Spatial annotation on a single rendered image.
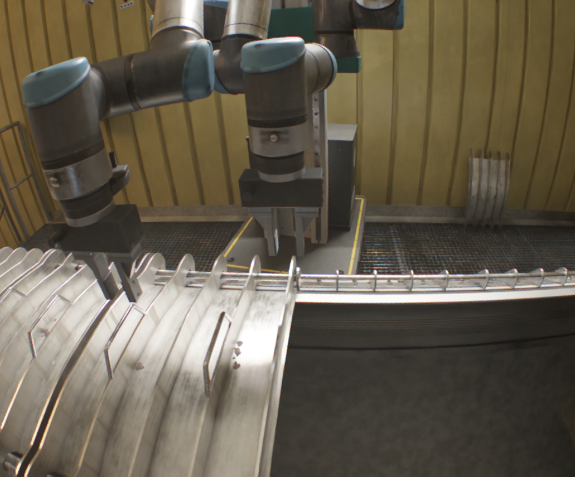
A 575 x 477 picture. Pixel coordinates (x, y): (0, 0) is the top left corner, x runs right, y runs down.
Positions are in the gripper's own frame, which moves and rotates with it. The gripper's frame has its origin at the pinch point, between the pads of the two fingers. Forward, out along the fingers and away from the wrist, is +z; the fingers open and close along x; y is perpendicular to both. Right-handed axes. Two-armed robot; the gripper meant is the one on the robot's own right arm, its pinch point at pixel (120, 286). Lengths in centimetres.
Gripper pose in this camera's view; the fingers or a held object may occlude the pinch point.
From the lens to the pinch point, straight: 55.5
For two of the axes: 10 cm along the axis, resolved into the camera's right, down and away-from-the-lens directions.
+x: 9.9, 0.1, -1.2
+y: -1.1, 5.4, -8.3
